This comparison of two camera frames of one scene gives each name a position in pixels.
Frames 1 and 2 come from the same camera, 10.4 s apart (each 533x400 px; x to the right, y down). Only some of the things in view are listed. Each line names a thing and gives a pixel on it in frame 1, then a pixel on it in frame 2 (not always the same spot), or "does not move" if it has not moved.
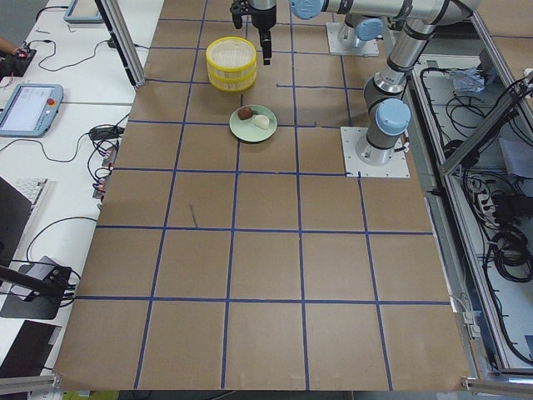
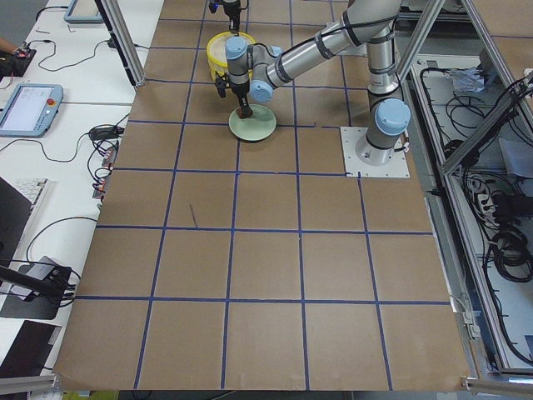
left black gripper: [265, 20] to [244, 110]
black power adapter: [107, 132] does not move
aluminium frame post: [117, 24] does not move
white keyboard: [30, 187] does not move
